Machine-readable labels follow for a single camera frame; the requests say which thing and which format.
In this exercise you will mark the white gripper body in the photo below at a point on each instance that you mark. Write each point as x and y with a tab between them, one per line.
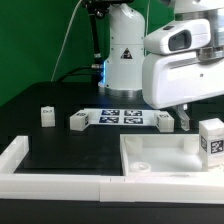
179	79

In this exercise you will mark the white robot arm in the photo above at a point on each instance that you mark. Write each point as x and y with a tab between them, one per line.
122	74

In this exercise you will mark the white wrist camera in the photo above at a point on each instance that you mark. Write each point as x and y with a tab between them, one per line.
178	36

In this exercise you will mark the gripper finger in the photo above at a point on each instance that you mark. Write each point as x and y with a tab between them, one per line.
181	113

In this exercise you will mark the white square tabletop part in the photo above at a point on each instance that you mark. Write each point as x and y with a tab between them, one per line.
157	154

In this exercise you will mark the white marker tag sheet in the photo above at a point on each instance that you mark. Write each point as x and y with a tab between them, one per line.
128	117

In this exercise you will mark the white U-shaped fence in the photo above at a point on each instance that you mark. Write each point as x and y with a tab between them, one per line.
155	188

